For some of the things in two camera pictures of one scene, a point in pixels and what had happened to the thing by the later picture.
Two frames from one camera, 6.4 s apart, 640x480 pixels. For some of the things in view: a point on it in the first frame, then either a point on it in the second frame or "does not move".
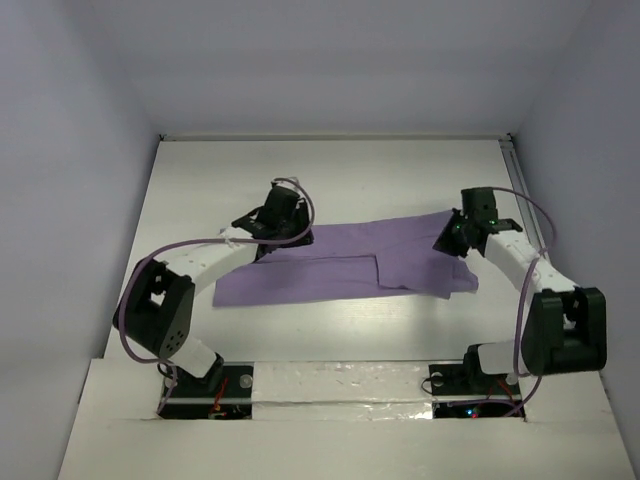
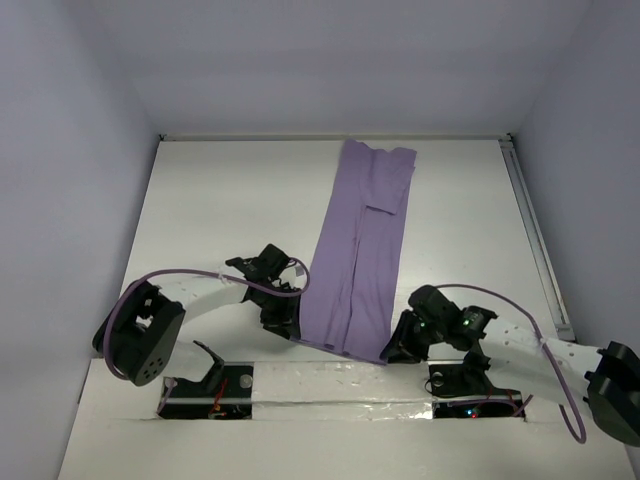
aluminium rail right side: (525, 196) does not move
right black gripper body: (448, 238) -> (407, 335)
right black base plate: (457, 380) does not move
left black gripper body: (293, 233) -> (279, 310)
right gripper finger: (453, 238) -> (400, 348)
